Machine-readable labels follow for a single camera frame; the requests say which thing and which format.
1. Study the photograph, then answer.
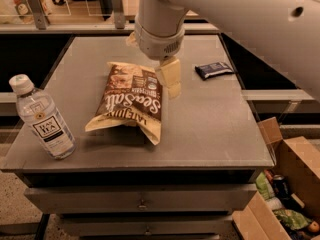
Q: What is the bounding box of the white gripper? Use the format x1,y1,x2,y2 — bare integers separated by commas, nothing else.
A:
126,15,185,99

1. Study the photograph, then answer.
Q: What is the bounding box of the brown Late July chip bag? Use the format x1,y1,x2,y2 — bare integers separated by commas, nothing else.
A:
85,62,163,145

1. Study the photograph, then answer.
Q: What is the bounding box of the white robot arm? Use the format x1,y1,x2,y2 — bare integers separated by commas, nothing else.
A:
134,0,320,100

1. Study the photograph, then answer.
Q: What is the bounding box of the blue RXBAR blueberry bar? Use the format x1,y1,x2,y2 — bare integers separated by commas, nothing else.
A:
195,62,234,80

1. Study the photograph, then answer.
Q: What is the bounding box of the orange labelled white bag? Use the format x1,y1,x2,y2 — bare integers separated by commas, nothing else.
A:
0,0,53,25

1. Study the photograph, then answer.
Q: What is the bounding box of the green snack bag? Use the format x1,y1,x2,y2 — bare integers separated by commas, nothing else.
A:
274,209,312,230

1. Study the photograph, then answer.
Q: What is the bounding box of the clear plastic water bottle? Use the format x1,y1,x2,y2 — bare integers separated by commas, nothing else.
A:
9,74,76,160

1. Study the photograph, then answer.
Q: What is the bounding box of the grey upper drawer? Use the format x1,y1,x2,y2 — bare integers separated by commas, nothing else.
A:
25,184,256,214

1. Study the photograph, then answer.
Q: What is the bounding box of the grey drawer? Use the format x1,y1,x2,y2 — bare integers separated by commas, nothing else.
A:
25,184,256,214
61,215,232,236

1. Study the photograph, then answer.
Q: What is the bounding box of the light green packet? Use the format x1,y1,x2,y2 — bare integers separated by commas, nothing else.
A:
256,172,275,200

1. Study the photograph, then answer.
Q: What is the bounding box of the open cardboard box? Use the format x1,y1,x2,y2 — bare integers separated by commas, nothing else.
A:
233,117,320,240

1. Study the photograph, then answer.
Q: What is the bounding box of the grey lower drawer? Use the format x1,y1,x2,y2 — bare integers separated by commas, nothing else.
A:
61,215,232,236

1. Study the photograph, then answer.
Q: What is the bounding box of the dark soda can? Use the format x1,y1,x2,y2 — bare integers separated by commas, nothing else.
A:
273,175,290,199

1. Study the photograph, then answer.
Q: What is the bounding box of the middle metal bracket post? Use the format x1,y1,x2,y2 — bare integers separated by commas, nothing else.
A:
111,0,126,29

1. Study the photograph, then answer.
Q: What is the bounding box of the metal bracket post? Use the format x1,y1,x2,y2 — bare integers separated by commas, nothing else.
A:
28,0,48,30
111,0,126,29

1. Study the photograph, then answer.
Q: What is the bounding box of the left metal bracket post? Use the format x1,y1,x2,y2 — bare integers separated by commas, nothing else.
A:
28,0,48,30

